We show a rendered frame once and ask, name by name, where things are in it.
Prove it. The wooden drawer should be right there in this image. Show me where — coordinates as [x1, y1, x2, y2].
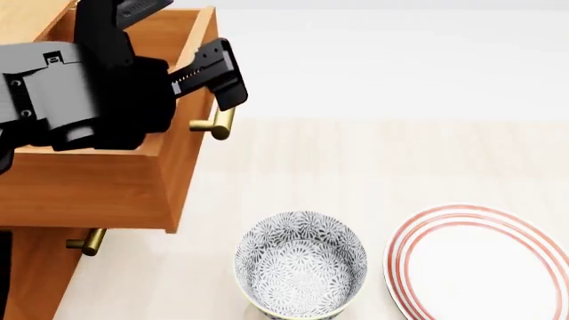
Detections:
[0, 5, 220, 235]

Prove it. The white plate with red rings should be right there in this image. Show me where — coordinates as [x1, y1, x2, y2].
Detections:
[383, 203, 569, 320]

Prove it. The wooden cabinet body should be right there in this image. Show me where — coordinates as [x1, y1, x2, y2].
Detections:
[0, 0, 108, 320]

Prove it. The brass bar handle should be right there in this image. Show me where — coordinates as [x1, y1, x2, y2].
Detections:
[65, 228, 108, 258]
[188, 105, 237, 141]

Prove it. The black white patterned bowl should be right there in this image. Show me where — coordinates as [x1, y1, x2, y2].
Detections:
[233, 210, 369, 319]

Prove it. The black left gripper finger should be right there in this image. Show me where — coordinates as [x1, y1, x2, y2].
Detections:
[168, 37, 249, 113]
[73, 0, 175, 68]

